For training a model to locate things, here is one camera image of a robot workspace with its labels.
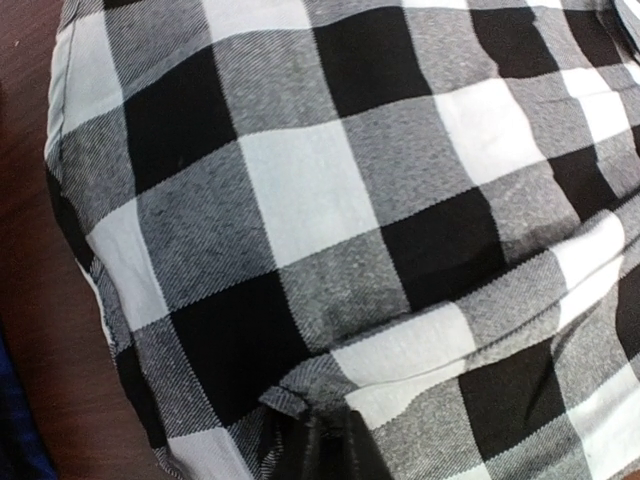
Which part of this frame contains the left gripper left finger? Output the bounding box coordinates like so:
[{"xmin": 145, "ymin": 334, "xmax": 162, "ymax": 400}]
[{"xmin": 272, "ymin": 411, "xmax": 335, "ymax": 480}]

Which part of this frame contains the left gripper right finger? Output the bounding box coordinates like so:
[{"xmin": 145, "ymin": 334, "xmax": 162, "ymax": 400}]
[{"xmin": 338, "ymin": 408, "xmax": 392, "ymax": 480}]

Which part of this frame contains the black white checked shirt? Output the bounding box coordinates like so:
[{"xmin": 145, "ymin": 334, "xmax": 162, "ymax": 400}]
[{"xmin": 45, "ymin": 0, "xmax": 639, "ymax": 479}]

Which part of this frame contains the blue plaid shirt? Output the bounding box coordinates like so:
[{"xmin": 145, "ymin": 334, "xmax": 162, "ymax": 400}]
[{"xmin": 1, "ymin": 338, "xmax": 58, "ymax": 480}]

